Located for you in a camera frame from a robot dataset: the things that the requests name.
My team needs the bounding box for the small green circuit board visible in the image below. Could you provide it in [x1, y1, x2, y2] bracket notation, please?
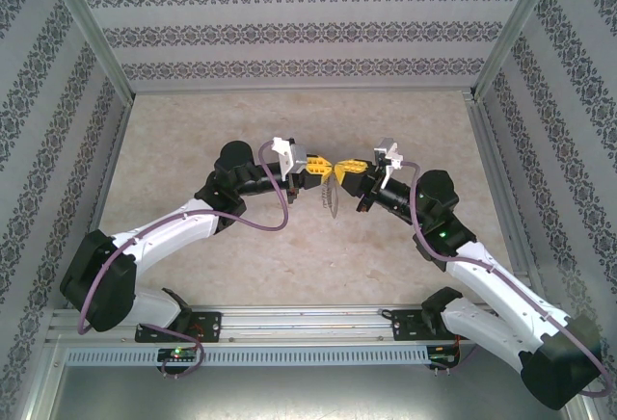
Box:
[428, 345, 462, 368]
[157, 347, 199, 363]

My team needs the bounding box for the grey metal sheet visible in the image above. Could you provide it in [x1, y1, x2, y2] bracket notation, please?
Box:
[47, 364, 579, 420]

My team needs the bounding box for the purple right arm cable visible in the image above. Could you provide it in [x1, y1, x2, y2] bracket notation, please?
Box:
[399, 162, 607, 398]

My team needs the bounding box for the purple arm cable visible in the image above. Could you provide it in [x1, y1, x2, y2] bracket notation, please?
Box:
[399, 162, 607, 398]
[78, 140, 290, 381]

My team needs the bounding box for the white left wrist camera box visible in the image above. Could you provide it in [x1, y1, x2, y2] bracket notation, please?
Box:
[271, 136, 309, 189]

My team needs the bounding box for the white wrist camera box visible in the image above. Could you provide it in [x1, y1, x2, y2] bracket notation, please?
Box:
[373, 136, 405, 191]
[271, 136, 309, 189]

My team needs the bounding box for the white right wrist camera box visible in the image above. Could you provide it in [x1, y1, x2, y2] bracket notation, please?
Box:
[373, 136, 405, 191]

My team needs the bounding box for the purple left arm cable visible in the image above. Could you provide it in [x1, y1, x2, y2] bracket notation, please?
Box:
[78, 140, 290, 381]

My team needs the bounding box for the aluminium side rail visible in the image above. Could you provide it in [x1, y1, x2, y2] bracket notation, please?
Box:
[465, 94, 549, 303]
[86, 96, 134, 236]

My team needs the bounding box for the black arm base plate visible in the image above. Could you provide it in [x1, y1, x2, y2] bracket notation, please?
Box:
[390, 307, 478, 343]
[134, 311, 224, 344]

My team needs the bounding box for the long aluminium mounting rail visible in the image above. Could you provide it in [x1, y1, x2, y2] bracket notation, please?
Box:
[45, 306, 570, 344]

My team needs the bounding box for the grey slotted cable duct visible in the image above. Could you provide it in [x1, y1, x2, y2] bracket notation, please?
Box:
[65, 346, 430, 367]

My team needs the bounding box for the aluminium corner post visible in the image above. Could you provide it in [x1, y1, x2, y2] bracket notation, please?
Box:
[40, 0, 136, 103]
[471, 0, 565, 101]

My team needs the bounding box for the aluminium lower frame bar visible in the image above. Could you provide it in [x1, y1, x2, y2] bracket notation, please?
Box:
[16, 337, 64, 420]
[561, 337, 604, 420]

